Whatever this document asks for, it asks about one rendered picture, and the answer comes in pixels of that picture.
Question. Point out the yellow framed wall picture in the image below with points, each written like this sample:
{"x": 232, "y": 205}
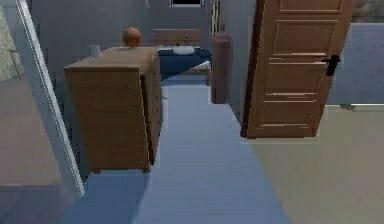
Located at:
{"x": 215, "y": 18}

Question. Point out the clear glass cup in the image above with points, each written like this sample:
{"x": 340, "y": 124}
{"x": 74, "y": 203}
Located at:
{"x": 95, "y": 51}

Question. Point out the brown wooden chest of drawers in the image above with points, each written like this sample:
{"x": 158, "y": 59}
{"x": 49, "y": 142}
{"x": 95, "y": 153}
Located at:
{"x": 110, "y": 110}

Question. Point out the white pillow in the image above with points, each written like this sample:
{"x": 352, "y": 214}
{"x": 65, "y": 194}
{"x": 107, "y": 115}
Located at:
{"x": 181, "y": 50}

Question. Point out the bed with dark blue cover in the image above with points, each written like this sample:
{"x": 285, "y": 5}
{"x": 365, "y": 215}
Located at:
{"x": 180, "y": 61}

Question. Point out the brown wooden room door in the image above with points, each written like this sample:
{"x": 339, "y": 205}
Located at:
{"x": 290, "y": 73}

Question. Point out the orange basketball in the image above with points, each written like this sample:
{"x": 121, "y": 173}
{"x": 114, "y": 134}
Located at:
{"x": 131, "y": 36}

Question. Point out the dark window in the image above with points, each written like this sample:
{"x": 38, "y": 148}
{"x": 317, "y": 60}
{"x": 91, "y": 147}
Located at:
{"x": 186, "y": 2}

